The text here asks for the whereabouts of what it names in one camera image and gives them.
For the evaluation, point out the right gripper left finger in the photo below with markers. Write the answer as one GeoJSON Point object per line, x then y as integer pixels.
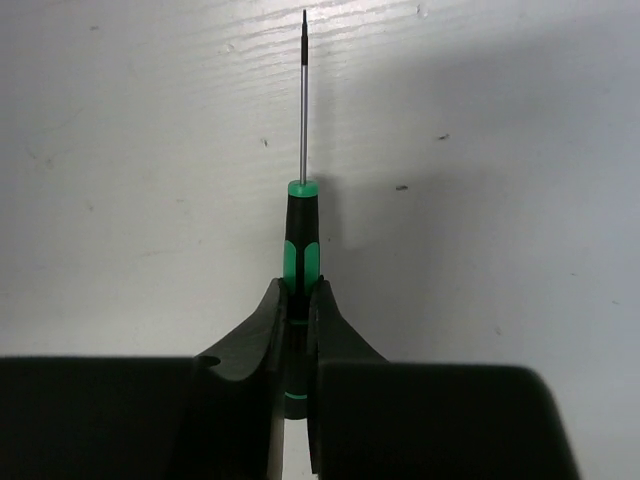
{"type": "Point", "coordinates": [233, 425]}

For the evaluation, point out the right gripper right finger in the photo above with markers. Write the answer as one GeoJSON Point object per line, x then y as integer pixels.
{"type": "Point", "coordinates": [329, 337]}

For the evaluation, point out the precision screwdriver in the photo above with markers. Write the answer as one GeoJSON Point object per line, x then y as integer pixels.
{"type": "Point", "coordinates": [301, 259]}

